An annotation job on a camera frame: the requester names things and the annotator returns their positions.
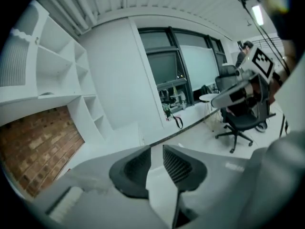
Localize white round side table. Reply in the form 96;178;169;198
199;94;227;132

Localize brick pattern panel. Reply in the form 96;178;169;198
0;105;86;198

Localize rectangular ceiling light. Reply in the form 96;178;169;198
251;4;265;26

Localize person's left forearm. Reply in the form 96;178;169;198
240;130;305;229

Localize person's white shirt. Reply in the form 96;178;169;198
274;56;305;135

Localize black cable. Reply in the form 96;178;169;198
241;1;292;73

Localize black strap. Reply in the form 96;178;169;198
170;114;184;130

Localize clutter on window sill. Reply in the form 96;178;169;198
158;82;189;121

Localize black framed window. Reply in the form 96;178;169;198
137;26;227;109

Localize black office chair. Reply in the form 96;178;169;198
214;64;277;154

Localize white shelf unit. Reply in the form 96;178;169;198
0;0;114;143

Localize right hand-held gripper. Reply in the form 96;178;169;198
210;43;276;118

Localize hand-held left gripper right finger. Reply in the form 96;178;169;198
163;145;251;229

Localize white roller blind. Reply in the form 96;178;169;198
179;44;220;92

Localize white ceiling pipes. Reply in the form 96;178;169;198
41;0;127;35

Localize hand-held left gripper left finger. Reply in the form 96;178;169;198
69;146;167;229

